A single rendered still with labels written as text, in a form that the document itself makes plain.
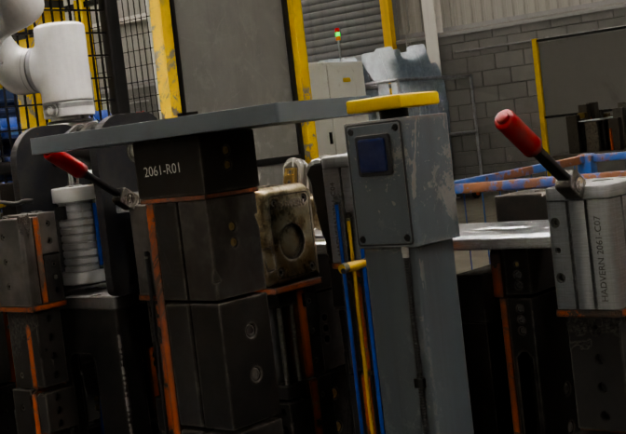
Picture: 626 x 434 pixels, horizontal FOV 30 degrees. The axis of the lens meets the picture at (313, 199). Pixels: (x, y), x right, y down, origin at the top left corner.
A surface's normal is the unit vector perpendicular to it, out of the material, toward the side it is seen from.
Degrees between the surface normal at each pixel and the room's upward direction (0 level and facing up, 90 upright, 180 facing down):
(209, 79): 91
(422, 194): 90
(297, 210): 90
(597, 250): 90
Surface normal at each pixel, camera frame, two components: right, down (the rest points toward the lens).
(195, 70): 0.80, -0.04
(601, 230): -0.65, 0.11
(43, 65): -0.47, 0.09
